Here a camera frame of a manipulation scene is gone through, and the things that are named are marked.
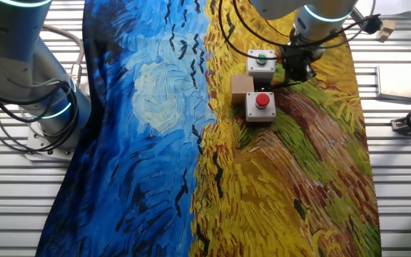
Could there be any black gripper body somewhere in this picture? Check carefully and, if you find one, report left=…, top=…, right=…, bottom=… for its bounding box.
left=282, top=44, right=318, bottom=73

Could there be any thin black clock hand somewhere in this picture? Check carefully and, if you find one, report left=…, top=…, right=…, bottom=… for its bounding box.
left=262, top=81, right=303, bottom=91

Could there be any black clock base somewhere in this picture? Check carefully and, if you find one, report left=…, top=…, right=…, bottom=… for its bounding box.
left=253, top=79, right=276, bottom=94

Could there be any green push button box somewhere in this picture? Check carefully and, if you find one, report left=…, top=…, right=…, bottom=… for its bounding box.
left=246, top=49, right=277, bottom=81

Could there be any red push button box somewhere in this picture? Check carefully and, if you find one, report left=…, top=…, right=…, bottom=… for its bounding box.
left=244, top=91, right=278, bottom=124

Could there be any flat grey metal plate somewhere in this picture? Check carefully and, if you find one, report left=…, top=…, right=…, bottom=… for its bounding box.
left=375, top=64, right=411, bottom=101

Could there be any small wooden block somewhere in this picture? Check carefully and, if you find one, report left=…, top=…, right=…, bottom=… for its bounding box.
left=377, top=19, right=397, bottom=43

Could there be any painted wheatfield print cloth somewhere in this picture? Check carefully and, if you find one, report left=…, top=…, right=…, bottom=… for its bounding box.
left=36, top=0, right=383, bottom=257

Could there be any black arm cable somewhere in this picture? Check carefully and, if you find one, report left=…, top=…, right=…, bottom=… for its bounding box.
left=218, top=0, right=382, bottom=61

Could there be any wrist camera with grey bracket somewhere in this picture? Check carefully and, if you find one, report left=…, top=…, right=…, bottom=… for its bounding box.
left=349, top=6, right=384, bottom=36

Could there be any grey robot base hose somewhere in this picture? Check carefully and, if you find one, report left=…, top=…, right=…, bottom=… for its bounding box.
left=40, top=23, right=86, bottom=87

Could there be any black base cable bundle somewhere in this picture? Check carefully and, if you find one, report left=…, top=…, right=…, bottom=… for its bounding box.
left=0, top=64, right=77, bottom=155

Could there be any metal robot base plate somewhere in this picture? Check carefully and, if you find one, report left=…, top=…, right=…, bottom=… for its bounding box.
left=24, top=119, right=77, bottom=162

